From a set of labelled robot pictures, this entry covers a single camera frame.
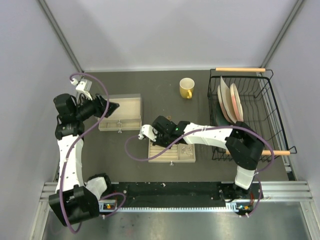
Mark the yellow mug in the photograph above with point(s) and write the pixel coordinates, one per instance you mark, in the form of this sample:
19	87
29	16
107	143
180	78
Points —
186	87

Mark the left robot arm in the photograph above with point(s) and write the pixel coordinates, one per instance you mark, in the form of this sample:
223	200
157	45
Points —
76	200

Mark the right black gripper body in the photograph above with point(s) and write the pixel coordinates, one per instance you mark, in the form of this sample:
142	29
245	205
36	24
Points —
162	140

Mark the cream plate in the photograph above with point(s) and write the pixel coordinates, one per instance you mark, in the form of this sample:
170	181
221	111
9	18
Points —
225	94

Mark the grey cable duct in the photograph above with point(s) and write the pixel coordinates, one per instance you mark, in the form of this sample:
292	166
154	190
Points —
108	206

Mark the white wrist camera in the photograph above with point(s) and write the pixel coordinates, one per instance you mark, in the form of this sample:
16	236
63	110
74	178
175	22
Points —
147	131
83	87

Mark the beige jewelry tray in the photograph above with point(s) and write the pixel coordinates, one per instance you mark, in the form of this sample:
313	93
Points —
173	155

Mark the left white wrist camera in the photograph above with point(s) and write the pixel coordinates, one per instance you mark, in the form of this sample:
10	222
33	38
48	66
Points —
83	87

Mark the silver jewelry pile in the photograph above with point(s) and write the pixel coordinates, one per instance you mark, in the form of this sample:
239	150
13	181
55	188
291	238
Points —
187	150

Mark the dark teal plate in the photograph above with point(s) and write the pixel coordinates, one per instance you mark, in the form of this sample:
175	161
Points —
220	119

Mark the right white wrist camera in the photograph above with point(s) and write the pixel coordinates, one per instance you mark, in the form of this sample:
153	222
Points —
147	131

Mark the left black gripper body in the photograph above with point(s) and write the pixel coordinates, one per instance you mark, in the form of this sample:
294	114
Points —
86	109

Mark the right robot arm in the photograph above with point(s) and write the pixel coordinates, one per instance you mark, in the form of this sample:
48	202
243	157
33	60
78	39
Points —
239	140

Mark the black wire dish rack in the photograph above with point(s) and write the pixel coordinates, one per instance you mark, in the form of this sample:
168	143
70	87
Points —
260	108

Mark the pink plate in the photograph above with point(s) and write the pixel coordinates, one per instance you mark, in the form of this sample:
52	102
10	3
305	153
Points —
236	103

